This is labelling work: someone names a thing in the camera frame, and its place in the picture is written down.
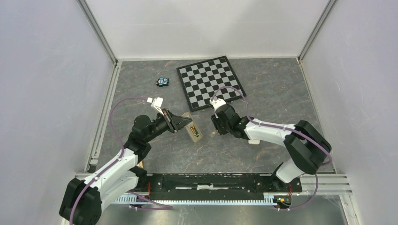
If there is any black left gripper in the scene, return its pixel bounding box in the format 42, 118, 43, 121
145, 108, 192, 142

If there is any beige remote control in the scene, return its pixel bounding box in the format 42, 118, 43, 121
182, 112, 203, 143

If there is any beige battery cover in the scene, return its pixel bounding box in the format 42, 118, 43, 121
209, 131, 217, 138

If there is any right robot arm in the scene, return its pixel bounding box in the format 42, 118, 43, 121
211, 99, 332, 191

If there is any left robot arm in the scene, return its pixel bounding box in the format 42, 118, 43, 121
59, 109, 192, 225

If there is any white remote control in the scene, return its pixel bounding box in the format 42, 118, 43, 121
248, 139, 260, 145

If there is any small blue owl toy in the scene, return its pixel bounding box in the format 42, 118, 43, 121
156, 77, 169, 87

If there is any black white checkerboard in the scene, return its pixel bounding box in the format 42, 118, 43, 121
176, 56, 246, 112

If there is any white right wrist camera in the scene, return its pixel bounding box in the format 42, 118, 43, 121
210, 99, 226, 112

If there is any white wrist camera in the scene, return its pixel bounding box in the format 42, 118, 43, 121
146, 97, 164, 115
210, 99, 226, 112

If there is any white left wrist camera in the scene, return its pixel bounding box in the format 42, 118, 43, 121
146, 97, 164, 115

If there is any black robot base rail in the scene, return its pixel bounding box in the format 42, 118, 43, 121
133, 173, 303, 201

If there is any white cable duct strip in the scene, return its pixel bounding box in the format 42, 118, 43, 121
112, 194, 291, 207

